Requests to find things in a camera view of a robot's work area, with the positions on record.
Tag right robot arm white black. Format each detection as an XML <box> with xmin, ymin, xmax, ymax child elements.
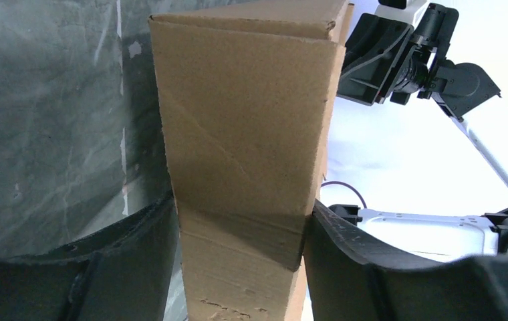
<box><xmin>322</xmin><ymin>1</ymin><xmax>508</xmax><ymax>261</ymax></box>

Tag brown cardboard box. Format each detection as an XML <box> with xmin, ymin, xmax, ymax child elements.
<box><xmin>148</xmin><ymin>1</ymin><xmax>353</xmax><ymax>320</ymax></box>

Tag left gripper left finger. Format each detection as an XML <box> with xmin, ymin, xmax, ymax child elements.
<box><xmin>0</xmin><ymin>193</ymin><xmax>177</xmax><ymax>320</ymax></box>

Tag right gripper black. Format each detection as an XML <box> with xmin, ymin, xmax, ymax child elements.
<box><xmin>337</xmin><ymin>3</ymin><xmax>459</xmax><ymax>106</ymax></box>

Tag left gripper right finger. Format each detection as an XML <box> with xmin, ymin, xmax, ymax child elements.
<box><xmin>304</xmin><ymin>202</ymin><xmax>508</xmax><ymax>320</ymax></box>

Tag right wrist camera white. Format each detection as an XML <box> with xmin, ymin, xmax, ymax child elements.
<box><xmin>374</xmin><ymin>0</ymin><xmax>428</xmax><ymax>32</ymax></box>

